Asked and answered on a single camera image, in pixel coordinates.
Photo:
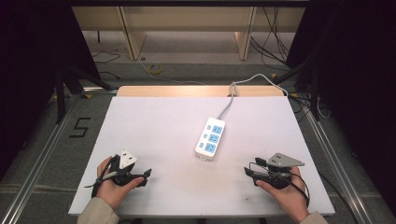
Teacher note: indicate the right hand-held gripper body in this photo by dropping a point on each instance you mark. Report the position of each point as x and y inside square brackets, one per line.
[275, 179]

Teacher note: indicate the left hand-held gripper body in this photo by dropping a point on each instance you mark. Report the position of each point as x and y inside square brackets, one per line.
[117, 179]

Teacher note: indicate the person's left hand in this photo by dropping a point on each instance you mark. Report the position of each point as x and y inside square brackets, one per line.
[109, 191]

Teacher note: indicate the person's right hand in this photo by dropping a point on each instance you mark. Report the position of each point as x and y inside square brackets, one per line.
[289, 197]

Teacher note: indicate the white table board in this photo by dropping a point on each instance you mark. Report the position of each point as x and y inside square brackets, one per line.
[162, 149]

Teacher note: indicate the white power strip blue sockets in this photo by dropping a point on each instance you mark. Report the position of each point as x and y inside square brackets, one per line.
[211, 138]

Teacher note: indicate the black tape floor mark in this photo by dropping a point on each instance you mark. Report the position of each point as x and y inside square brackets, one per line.
[80, 127]

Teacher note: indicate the wooden table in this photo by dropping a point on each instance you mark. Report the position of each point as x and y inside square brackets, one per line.
[174, 91]

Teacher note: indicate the black metal stand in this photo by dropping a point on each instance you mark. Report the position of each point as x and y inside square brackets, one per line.
[313, 81]
[73, 79]

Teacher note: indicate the yellow tape roll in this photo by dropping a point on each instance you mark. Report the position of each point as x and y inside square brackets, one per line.
[155, 68]

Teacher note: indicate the black curtain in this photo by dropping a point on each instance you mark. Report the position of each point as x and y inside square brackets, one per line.
[358, 77]
[28, 62]

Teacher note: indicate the light wooden bench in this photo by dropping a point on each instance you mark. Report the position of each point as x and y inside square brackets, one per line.
[186, 18]

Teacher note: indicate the aluminium floor rail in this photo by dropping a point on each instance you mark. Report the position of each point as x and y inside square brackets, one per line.
[40, 158]
[337, 168]

